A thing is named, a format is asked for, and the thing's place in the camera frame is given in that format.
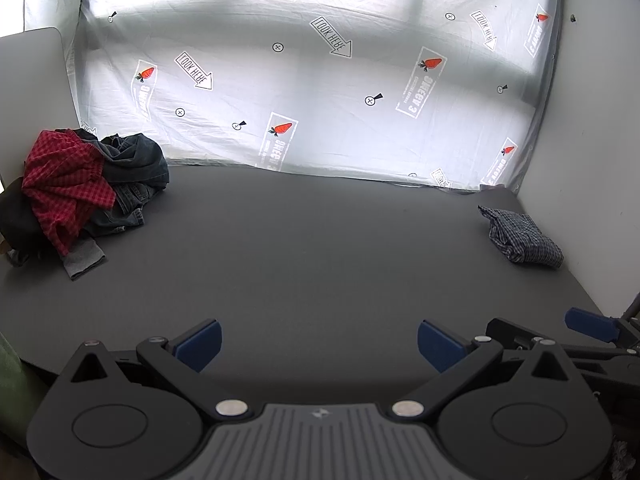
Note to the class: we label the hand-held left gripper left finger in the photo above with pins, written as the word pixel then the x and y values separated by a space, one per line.
pixel 200 345

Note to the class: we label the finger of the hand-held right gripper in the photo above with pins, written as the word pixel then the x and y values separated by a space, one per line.
pixel 510 331
pixel 592 324

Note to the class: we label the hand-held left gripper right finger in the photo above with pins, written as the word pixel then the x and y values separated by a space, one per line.
pixel 440 345

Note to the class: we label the red checked shorts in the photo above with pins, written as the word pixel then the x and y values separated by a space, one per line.
pixel 67 185

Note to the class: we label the folded blue plaid shorts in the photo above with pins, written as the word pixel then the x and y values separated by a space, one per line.
pixel 520 237

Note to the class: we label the grey cloth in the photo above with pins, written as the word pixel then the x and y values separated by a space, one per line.
pixel 84 260

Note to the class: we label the dark denim jeans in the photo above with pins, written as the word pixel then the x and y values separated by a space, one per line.
pixel 131 167

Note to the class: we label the black cloth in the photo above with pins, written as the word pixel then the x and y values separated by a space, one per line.
pixel 20 220

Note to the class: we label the printed white sheet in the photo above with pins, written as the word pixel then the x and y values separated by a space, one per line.
pixel 310 70

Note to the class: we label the white board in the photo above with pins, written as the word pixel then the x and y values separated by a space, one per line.
pixel 30 90

